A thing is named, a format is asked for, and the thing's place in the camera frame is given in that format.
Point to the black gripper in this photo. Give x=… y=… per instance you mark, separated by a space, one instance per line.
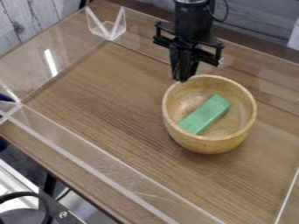
x=187 y=37

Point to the green rectangular block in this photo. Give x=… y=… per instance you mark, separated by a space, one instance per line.
x=205 y=115

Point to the light wooden bowl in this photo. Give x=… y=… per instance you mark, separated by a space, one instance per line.
x=227 y=133

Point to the blue object at left edge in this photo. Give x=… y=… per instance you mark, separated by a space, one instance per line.
x=5 y=98

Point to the clear acrylic tray enclosure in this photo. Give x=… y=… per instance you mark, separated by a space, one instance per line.
x=88 y=82

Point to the black metal bracket with screw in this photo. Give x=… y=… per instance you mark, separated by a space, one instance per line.
x=60 y=213

